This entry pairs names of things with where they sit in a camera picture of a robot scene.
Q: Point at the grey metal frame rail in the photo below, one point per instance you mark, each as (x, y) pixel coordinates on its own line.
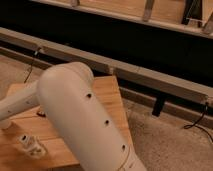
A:
(162, 82)

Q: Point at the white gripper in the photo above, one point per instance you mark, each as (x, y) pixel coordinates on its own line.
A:
(32, 146)

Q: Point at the black rail bracket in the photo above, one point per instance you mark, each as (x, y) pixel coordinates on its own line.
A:
(158, 106)

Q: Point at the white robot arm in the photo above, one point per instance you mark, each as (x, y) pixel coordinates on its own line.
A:
(66, 96)

